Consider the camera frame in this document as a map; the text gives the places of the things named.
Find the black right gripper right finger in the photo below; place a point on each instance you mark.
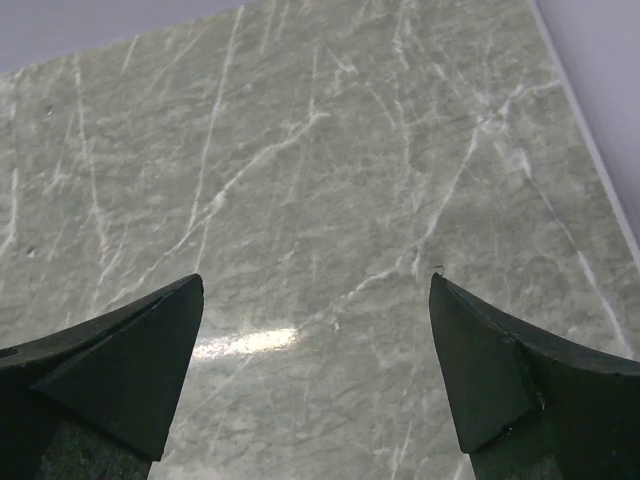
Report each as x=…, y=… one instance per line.
x=528, y=404

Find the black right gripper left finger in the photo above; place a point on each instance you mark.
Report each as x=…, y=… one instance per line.
x=96, y=400

